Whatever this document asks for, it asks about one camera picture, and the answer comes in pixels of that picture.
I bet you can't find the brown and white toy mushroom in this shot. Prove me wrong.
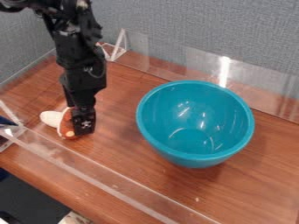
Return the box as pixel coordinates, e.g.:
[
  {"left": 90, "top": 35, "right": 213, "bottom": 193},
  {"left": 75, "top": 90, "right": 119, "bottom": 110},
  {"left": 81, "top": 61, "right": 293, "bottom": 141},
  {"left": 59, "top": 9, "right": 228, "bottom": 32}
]
[{"left": 41, "top": 107, "right": 78, "bottom": 140}]

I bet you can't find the clear acrylic barrier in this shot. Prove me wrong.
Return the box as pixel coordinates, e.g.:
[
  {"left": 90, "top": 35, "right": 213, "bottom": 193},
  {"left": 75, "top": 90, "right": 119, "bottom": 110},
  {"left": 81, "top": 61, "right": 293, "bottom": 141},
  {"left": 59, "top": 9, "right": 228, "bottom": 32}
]
[
  {"left": 0, "top": 50, "right": 62, "bottom": 95},
  {"left": 114, "top": 29, "right": 299, "bottom": 124},
  {"left": 0, "top": 123, "right": 221, "bottom": 224}
]

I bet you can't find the clear acrylic corner bracket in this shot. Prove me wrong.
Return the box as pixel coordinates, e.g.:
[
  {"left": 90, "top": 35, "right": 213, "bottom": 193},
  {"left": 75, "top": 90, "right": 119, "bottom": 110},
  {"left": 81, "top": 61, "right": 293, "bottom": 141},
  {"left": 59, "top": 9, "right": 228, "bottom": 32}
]
[{"left": 99, "top": 28, "right": 129, "bottom": 62}]

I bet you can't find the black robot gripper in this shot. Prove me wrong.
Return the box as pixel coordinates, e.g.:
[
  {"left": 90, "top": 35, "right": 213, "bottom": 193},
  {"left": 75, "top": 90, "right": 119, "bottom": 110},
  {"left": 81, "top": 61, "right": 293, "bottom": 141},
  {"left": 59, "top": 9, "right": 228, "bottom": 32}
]
[{"left": 54, "top": 31, "right": 107, "bottom": 137}]

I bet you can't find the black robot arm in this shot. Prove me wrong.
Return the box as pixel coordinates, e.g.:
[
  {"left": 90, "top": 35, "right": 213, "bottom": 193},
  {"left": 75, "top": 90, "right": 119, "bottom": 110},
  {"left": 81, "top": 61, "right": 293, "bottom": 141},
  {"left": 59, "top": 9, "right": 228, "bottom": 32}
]
[{"left": 0, "top": 0, "right": 107, "bottom": 139}]

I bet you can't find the blue plastic bowl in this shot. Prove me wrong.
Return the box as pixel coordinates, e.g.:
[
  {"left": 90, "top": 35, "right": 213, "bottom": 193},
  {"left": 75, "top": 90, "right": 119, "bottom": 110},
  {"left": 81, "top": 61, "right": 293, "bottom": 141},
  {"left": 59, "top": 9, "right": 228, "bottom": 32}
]
[{"left": 135, "top": 80, "right": 256, "bottom": 168}]

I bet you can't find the clear acrylic left barrier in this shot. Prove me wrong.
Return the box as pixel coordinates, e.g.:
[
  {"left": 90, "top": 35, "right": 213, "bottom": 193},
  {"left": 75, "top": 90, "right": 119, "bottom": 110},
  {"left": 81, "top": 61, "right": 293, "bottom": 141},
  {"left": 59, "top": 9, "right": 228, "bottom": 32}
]
[{"left": 0, "top": 50, "right": 62, "bottom": 95}]

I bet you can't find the clear acrylic front barrier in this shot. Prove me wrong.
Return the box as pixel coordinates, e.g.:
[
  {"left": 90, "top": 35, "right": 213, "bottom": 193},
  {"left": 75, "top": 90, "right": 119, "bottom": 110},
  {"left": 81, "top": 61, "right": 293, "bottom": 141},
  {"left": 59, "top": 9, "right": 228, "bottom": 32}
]
[{"left": 0, "top": 123, "right": 221, "bottom": 224}]

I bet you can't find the clear acrylic back barrier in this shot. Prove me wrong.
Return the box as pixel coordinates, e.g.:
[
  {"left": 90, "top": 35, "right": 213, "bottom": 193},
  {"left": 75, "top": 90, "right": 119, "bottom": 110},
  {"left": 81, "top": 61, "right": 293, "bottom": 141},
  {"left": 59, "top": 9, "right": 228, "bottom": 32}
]
[{"left": 114, "top": 29, "right": 299, "bottom": 124}]

